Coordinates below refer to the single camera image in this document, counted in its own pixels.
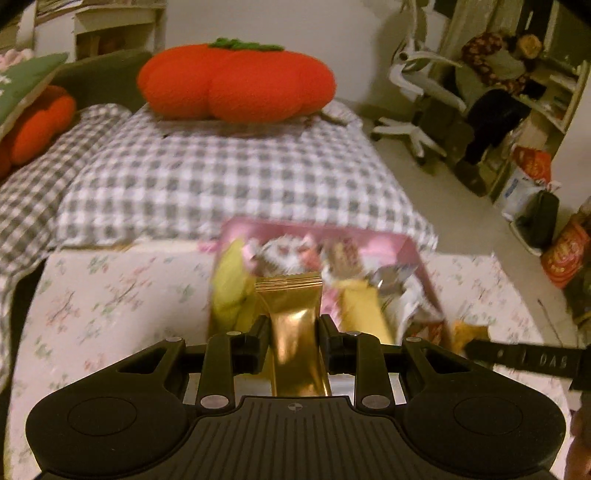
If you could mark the person's right forearm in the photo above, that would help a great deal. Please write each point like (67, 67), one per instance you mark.
(582, 443)

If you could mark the brown floral garment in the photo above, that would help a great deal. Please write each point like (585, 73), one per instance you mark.
(489, 57)

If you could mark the orange and white bag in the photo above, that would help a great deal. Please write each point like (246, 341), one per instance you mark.
(531, 166)

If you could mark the white grey snack packet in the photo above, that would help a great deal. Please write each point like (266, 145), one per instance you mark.
(411, 304)

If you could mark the floral tablecloth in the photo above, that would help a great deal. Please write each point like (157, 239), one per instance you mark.
(115, 300)

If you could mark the green snowflake pillow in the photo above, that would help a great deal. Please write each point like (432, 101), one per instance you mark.
(23, 87)

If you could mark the large orange pumpkin cushion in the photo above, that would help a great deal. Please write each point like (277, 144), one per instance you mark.
(235, 78)

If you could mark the plain yellow snack packet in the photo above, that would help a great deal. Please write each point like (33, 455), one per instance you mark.
(364, 309)

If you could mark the small orange pumpkin cushion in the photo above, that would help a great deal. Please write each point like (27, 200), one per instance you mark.
(37, 129)

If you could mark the white office chair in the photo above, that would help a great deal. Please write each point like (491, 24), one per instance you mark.
(415, 78)

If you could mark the green sofa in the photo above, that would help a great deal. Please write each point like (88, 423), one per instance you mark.
(106, 78)

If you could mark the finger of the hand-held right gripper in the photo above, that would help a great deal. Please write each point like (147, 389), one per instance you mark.
(517, 356)

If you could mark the pink plush flower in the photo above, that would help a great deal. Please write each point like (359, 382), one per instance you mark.
(14, 59)

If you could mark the small white nut-print packet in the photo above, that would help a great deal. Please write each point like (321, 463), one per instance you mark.
(281, 254)

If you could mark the clear orange cookie packet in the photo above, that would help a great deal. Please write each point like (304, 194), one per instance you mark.
(464, 330)

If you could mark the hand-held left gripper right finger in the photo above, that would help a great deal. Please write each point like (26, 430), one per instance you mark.
(325, 337)

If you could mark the large white nut-print packet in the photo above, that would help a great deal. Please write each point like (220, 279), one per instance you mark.
(344, 258)

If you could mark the white bookshelf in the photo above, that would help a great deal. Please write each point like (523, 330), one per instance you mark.
(568, 92)

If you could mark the black bag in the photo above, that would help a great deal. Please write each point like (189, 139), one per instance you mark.
(538, 221)

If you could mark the red snack packet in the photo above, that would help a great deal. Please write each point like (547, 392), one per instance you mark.
(434, 332)

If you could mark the yellow-green snack packet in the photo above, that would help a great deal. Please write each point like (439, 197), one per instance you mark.
(228, 281)

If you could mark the black garment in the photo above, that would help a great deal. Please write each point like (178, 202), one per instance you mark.
(494, 120)

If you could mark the gold snack packet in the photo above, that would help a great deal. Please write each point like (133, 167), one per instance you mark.
(295, 332)

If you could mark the pink cardboard box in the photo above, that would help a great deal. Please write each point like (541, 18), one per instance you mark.
(406, 254)

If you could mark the orange patterned bag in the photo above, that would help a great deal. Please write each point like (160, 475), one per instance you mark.
(568, 254)

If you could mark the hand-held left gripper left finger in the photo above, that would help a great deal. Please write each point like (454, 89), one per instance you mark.
(264, 337)

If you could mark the white cabinet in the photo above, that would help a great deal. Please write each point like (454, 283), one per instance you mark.
(120, 23)

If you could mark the grey white checked blanket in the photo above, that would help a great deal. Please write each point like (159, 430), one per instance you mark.
(27, 207)
(231, 184)

